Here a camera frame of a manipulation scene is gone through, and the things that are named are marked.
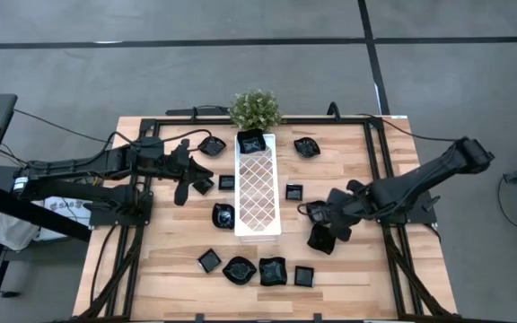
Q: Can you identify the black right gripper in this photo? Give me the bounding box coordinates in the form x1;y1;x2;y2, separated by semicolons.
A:
328;179;370;243

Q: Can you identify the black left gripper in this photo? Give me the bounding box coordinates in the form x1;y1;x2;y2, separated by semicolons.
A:
164;138;215;206

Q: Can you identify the black wavy square plate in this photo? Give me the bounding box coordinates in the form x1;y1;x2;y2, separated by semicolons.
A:
306;223;338;256
235;128;267;155
258;256;288;287

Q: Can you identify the black rounded square plate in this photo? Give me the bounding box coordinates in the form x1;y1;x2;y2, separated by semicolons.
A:
211;202;236;231
305;200;331;225

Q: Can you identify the black pointed oval plate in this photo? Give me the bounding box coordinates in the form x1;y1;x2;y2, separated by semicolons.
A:
197;135;227;158
293;136;321;159
222;256;258;286

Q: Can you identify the white lattice rack on legs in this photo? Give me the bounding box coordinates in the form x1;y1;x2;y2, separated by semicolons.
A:
233;132;283;238

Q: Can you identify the green potted plant black pot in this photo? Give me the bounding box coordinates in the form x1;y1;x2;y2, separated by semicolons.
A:
227;88;285;134

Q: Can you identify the white printed box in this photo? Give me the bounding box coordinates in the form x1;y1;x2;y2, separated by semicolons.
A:
42;196;92;242

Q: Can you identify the white plastic bag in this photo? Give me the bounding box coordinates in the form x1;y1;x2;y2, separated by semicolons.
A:
0;210;39;251

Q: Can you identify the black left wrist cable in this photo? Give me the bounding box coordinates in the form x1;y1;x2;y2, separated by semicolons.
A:
162;128;214;147

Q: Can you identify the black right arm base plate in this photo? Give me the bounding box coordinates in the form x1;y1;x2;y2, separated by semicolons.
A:
372;190;438;225

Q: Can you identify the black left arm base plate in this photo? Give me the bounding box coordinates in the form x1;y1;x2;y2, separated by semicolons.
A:
88;191;154;227

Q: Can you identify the thin black floor cable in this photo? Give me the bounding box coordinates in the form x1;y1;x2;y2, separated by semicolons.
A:
13;109;116;145
356;113;460;144

